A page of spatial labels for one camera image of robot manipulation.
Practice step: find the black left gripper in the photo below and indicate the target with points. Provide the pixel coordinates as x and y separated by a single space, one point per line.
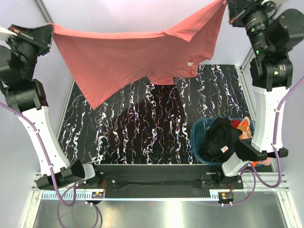
40 36

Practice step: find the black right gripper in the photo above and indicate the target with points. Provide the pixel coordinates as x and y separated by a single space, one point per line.
239 10

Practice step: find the salmon pink t-shirt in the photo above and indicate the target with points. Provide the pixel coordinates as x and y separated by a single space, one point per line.
103 63

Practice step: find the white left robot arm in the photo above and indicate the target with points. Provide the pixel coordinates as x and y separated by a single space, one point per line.
56 170

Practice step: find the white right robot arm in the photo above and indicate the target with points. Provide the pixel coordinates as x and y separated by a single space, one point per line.
267 138

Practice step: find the patterned red yellow garment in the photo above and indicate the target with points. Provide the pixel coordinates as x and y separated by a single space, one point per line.
244 126

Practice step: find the black t-shirt in basket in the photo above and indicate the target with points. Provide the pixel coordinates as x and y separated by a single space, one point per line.
219 142

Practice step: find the teal plastic laundry basket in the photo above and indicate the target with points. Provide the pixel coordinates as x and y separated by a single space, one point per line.
198 133

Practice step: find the pale pink garment in basket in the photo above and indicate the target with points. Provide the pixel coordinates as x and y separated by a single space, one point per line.
267 162

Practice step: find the orange garment in basket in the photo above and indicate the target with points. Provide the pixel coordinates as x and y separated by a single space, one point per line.
255 163

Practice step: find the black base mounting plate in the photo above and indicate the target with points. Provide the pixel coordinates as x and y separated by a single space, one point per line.
158 169

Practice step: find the aluminium frame rail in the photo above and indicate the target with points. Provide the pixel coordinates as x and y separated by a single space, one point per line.
205 181

